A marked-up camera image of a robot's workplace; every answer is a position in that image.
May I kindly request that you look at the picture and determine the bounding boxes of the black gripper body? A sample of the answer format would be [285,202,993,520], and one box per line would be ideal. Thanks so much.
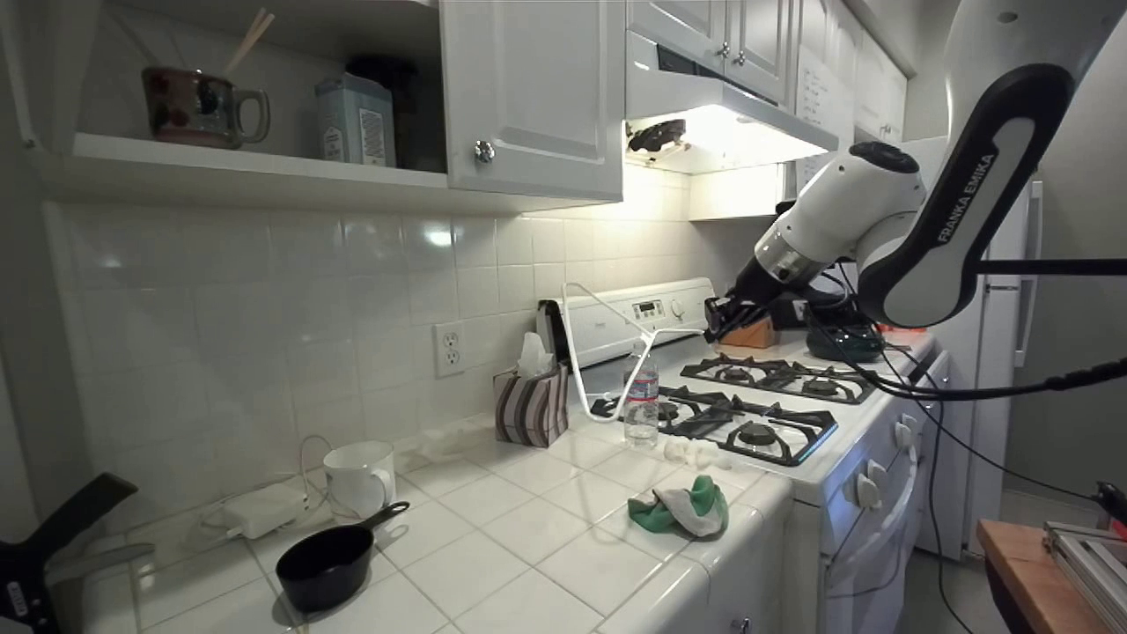
[728,258,809,326]

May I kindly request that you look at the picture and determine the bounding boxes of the white cupboard door with knob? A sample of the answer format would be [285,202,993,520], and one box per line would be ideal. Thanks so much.
[437,0,627,203]

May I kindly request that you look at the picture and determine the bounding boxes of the wooden knife block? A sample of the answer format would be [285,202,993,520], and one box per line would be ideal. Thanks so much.
[717,314,783,351]

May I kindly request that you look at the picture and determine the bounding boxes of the dark teal kettle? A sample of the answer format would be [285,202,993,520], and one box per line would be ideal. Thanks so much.
[805,320,886,365]

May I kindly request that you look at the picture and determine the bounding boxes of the clear plastic water bottle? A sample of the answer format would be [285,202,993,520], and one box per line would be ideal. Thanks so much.
[615,337,662,449]

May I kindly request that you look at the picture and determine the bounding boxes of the white crumpled paper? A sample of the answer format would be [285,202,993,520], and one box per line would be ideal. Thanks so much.
[662,433,727,472]

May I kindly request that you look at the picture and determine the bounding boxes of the green white cloth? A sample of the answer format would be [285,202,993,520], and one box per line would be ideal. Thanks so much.
[624,472,731,541]

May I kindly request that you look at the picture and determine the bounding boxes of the white gas stove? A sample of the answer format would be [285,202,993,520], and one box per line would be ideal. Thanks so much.
[548,274,956,634]

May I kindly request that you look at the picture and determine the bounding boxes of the white tissue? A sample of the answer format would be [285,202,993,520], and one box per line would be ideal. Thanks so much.
[515,326,556,380]

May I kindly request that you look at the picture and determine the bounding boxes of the white range hood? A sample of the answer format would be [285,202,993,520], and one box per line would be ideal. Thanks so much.
[620,30,842,180]

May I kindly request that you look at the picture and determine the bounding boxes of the striped tissue box cover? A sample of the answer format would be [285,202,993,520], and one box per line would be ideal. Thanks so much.
[494,361,573,449]

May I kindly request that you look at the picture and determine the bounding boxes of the white cabinets over hood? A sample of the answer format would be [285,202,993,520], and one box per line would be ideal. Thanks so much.
[627,0,911,144]

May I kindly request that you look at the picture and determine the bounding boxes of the white refrigerator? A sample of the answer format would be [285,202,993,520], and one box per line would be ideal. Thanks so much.
[911,115,1049,560]

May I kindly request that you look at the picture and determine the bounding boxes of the wooden table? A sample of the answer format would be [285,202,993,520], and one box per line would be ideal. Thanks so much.
[976,515,1127,634]

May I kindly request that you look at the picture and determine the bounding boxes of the white printed mug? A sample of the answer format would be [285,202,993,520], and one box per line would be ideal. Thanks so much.
[320,441,401,520]

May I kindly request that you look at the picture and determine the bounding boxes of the blue glass jar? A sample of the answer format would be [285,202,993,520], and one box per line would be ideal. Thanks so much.
[315,68,397,168]

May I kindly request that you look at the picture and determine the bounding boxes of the small black measuring cup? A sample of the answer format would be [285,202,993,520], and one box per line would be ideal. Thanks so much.
[272,495,413,616]

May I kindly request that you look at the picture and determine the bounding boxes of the white folded paper towel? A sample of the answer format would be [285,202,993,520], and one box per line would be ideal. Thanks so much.
[214,474,316,541]

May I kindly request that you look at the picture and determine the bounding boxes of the wooden chopsticks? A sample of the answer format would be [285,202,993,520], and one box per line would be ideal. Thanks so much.
[222,3,277,78]

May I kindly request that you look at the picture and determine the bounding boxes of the brown ceramic mug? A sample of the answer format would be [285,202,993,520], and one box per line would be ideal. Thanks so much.
[136,64,276,151]

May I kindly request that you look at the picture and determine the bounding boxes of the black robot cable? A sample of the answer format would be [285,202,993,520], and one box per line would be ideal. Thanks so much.
[821,261,1127,507]

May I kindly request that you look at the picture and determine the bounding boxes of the white wall outlet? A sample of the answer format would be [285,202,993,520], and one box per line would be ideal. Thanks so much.
[431,318,472,380]

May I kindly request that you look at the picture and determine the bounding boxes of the black camera boom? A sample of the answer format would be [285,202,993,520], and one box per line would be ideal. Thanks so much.
[967,254,1127,280]

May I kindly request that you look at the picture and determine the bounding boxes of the metal base plate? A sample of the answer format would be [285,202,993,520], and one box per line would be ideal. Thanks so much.
[1040,517,1127,629]

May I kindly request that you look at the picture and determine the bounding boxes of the white wall cupboard shelf unit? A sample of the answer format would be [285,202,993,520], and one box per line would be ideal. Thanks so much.
[0,0,566,222]

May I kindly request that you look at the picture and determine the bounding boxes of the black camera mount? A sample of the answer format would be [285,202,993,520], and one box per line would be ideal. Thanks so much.
[0,467,140,634]

